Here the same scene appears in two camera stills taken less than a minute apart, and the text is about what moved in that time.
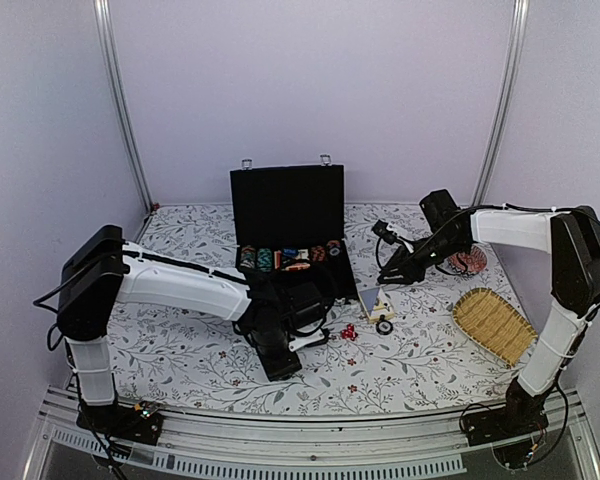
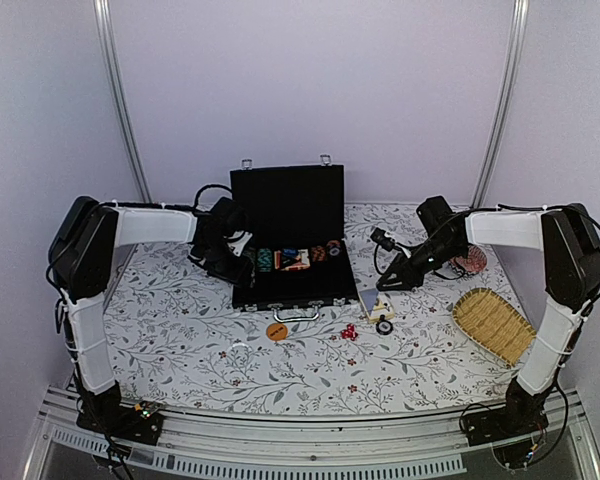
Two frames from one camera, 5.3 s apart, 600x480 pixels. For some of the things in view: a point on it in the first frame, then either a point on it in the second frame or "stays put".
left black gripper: [278, 369] -> [237, 276]
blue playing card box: [375, 304] stays put
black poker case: [293, 217] stays put
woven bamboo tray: [495, 324] stays put
